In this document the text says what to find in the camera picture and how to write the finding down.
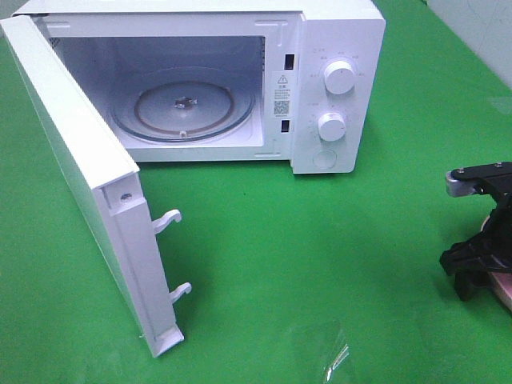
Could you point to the white microwave oven body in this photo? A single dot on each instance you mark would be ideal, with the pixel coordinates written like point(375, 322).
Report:
point(281, 47)

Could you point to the glass microwave turntable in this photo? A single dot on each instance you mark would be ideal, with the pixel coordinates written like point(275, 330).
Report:
point(182, 104)

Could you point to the white microwave door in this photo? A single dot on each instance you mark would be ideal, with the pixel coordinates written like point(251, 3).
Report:
point(105, 184)

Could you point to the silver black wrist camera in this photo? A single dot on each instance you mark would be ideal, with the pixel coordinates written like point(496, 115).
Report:
point(476, 179)

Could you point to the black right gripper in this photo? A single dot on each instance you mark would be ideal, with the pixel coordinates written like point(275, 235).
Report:
point(470, 263)

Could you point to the lower white timer knob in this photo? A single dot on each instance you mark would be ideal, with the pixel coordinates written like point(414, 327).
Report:
point(331, 127)

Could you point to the pink round plate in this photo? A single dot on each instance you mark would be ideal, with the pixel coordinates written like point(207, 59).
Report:
point(505, 286)

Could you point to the clear plastic film piece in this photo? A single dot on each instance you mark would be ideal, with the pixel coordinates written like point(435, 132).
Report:
point(322, 353)

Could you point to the upper white power knob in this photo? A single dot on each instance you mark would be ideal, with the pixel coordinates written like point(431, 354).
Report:
point(339, 77)

